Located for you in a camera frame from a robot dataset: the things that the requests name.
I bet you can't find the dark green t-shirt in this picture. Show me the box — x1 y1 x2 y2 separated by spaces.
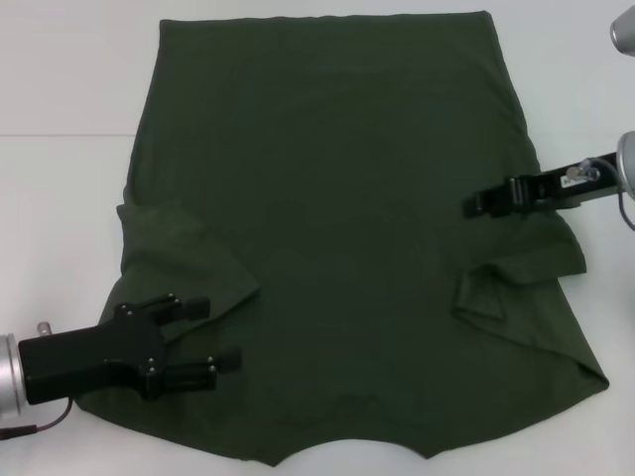
72 10 611 470

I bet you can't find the right gripper cable with connector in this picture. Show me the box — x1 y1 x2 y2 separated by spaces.
567 156 635 230

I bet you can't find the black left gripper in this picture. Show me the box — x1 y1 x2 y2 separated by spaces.
17 292 244 407

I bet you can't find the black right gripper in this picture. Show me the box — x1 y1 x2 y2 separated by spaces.
462 152 622 220

